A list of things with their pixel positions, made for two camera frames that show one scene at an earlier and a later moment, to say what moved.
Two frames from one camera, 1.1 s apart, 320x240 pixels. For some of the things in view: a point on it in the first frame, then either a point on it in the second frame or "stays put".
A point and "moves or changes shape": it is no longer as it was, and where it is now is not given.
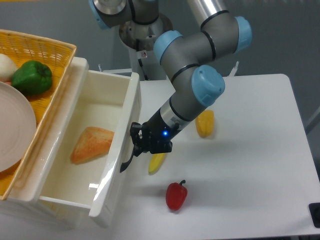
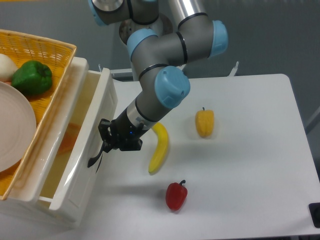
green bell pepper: (32, 78) stays put
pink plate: (18, 127) stays put
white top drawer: (92, 139) moves or changes shape
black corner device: (314, 210) stays put
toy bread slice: (93, 142) -> (70, 138)
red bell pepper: (175, 195) stays put
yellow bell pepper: (204, 123) stays put
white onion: (7, 68) stays put
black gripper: (157, 136) -> (125, 136)
